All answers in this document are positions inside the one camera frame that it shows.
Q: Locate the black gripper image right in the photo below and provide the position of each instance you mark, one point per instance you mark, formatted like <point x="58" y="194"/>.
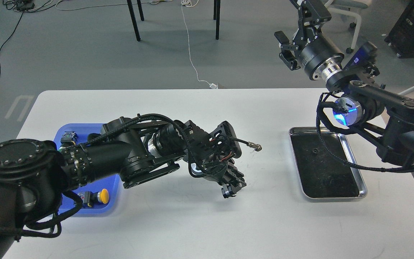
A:
<point x="313" y="51"/>

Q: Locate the black robot arm image left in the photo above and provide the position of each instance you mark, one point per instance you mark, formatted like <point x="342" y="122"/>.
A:
<point x="38" y="179"/>

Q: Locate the green push button switch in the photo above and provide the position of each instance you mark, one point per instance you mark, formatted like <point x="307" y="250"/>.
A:
<point x="69" y="138"/>

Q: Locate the yellow push button switch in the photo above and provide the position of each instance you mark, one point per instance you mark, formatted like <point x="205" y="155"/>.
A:
<point x="90" y="199"/>

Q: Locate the silver metal tray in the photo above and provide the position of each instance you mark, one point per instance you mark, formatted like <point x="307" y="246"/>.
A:
<point x="322" y="177"/>

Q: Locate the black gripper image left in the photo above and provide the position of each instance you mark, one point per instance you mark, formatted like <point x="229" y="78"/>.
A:
<point x="224" y="174"/>

